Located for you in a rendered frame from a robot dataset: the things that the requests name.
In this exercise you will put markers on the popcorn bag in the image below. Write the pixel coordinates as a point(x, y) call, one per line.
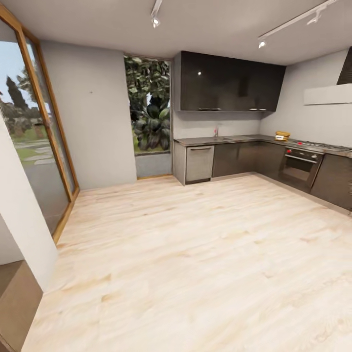
point(283, 136)

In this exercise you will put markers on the cabinet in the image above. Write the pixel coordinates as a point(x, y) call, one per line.
point(204, 82)
point(259, 86)
point(20, 296)

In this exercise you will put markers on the oven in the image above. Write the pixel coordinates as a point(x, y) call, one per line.
point(299, 165)

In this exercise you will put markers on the dishwasher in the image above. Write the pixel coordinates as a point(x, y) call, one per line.
point(199, 163)

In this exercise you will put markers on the range hood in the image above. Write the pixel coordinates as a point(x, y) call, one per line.
point(340, 93)

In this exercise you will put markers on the door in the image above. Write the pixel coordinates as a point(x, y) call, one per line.
point(29, 109)

